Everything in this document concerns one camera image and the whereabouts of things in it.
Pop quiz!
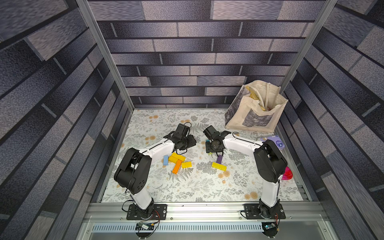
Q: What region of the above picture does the circuit board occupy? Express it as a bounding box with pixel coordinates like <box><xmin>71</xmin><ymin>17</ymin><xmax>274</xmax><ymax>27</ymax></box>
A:
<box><xmin>262</xmin><ymin>223</ymin><xmax>279</xmax><ymax>238</ymax></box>
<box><xmin>135</xmin><ymin>222</ymin><xmax>157</xmax><ymax>232</ymax></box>

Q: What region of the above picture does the long yellow block left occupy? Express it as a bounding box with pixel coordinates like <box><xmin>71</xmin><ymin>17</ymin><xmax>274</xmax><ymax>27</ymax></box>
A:
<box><xmin>168</xmin><ymin>152</ymin><xmax>186</xmax><ymax>164</ymax></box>

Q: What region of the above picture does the pink plastic bowl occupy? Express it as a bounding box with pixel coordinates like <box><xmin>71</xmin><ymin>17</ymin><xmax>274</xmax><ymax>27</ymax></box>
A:
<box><xmin>282</xmin><ymin>167</ymin><xmax>293</xmax><ymax>181</ymax></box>

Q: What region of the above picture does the aluminium front rail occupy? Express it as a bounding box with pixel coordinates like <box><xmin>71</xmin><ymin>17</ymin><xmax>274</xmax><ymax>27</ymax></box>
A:
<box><xmin>83</xmin><ymin>201</ymin><xmax>329</xmax><ymax>224</ymax></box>

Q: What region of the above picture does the purple tissue box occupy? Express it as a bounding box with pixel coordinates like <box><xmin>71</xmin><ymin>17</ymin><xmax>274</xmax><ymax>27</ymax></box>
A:
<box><xmin>260</xmin><ymin>135</ymin><xmax>285</xmax><ymax>150</ymax></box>

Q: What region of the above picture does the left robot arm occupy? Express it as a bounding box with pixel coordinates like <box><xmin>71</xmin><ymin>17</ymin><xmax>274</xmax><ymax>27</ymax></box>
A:
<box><xmin>114</xmin><ymin>123</ymin><xmax>197</xmax><ymax>213</ymax></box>

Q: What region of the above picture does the orange block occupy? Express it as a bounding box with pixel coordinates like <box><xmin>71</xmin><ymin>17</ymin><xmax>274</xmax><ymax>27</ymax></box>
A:
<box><xmin>172</xmin><ymin>160</ymin><xmax>183</xmax><ymax>175</ymax></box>

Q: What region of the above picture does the long yellow block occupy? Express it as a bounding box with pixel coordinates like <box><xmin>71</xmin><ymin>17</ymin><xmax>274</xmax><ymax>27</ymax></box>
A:
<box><xmin>212</xmin><ymin>162</ymin><xmax>227</xmax><ymax>172</ymax></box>
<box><xmin>168</xmin><ymin>152</ymin><xmax>186</xmax><ymax>164</ymax></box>

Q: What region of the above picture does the right circuit board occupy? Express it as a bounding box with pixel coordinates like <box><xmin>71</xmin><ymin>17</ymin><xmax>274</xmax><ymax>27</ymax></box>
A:
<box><xmin>262</xmin><ymin>223</ymin><xmax>279</xmax><ymax>238</ymax></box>

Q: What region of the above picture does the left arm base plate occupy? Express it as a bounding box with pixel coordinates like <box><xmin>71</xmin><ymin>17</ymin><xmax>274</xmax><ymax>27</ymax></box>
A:
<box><xmin>126</xmin><ymin>204</ymin><xmax>168</xmax><ymax>220</ymax></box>

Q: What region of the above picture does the small yellow block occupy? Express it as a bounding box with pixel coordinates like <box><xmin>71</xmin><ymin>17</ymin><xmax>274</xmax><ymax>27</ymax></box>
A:
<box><xmin>182</xmin><ymin>162</ymin><xmax>192</xmax><ymax>169</ymax></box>

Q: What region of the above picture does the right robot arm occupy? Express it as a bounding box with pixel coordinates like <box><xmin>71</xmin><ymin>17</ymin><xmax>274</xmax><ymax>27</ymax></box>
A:
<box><xmin>203</xmin><ymin>126</ymin><xmax>288</xmax><ymax>219</ymax></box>

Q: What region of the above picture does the light blue block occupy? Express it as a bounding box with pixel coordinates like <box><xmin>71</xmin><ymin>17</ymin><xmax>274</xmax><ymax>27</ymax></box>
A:
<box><xmin>163</xmin><ymin>156</ymin><xmax>169</xmax><ymax>166</ymax></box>

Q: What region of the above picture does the long yellow block right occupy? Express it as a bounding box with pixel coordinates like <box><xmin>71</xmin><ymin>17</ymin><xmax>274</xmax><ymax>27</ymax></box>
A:
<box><xmin>212</xmin><ymin>162</ymin><xmax>227</xmax><ymax>172</ymax></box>

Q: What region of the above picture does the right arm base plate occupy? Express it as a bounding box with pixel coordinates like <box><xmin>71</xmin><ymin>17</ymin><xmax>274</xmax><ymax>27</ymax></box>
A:
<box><xmin>243</xmin><ymin>203</ymin><xmax>286</xmax><ymax>220</ymax></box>

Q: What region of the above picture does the cream canvas tote bag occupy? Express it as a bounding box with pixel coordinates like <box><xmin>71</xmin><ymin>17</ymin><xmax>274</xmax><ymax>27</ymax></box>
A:
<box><xmin>225</xmin><ymin>80</ymin><xmax>289</xmax><ymax>133</ymax></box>

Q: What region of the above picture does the purple block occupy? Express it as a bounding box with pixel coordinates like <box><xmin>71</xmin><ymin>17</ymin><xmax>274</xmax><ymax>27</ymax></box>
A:
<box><xmin>216</xmin><ymin>155</ymin><xmax>223</xmax><ymax>165</ymax></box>

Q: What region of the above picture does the left circuit board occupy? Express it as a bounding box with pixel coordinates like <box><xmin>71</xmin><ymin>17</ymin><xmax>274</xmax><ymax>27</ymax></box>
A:
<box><xmin>135</xmin><ymin>222</ymin><xmax>157</xmax><ymax>232</ymax></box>

